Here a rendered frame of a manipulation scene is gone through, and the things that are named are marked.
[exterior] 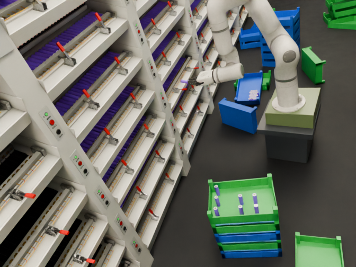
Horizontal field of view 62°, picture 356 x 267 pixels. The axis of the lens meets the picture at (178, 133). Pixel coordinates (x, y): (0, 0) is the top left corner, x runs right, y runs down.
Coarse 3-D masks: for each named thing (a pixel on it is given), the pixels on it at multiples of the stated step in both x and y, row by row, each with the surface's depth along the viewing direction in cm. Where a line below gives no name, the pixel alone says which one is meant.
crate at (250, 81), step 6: (246, 78) 262; (252, 78) 260; (258, 78) 258; (240, 84) 262; (246, 84) 259; (252, 84) 257; (258, 84) 255; (240, 90) 258; (246, 90) 256; (258, 90) 251; (240, 96) 255; (246, 96) 252; (240, 102) 248; (246, 102) 246; (252, 102) 244; (258, 102) 242
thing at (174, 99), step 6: (186, 54) 220; (192, 54) 218; (192, 60) 220; (192, 66) 214; (186, 72) 209; (192, 72) 212; (186, 78) 203; (180, 84) 198; (186, 84) 205; (180, 90) 194; (174, 96) 189; (180, 96) 196; (168, 102) 177; (174, 102) 185
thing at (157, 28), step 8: (160, 0) 199; (168, 0) 197; (176, 0) 195; (184, 0) 193; (152, 8) 186; (160, 8) 187; (168, 8) 189; (176, 8) 193; (184, 8) 197; (144, 16) 178; (152, 16) 178; (160, 16) 179; (168, 16) 184; (176, 16) 185; (144, 24) 170; (152, 24) 170; (160, 24) 175; (168, 24) 176; (144, 32) 163; (152, 32) 167; (160, 32) 168; (168, 32) 179; (152, 40) 162; (160, 40) 168; (152, 48) 159
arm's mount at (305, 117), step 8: (304, 88) 182; (312, 88) 180; (320, 88) 178; (272, 96) 186; (304, 96) 176; (312, 96) 174; (320, 96) 181; (312, 104) 169; (272, 112) 174; (280, 112) 172; (296, 112) 168; (304, 112) 166; (312, 112) 164; (272, 120) 177; (280, 120) 175; (288, 120) 172; (296, 120) 169; (304, 120) 167; (312, 120) 165; (312, 128) 168
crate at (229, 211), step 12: (240, 180) 142; (252, 180) 141; (264, 180) 140; (228, 192) 145; (240, 192) 143; (252, 192) 141; (264, 192) 139; (216, 204) 141; (228, 204) 139; (240, 204) 138; (252, 204) 136; (264, 204) 134; (276, 204) 127; (216, 216) 130; (228, 216) 129; (240, 216) 128; (252, 216) 127; (264, 216) 126; (276, 216) 125
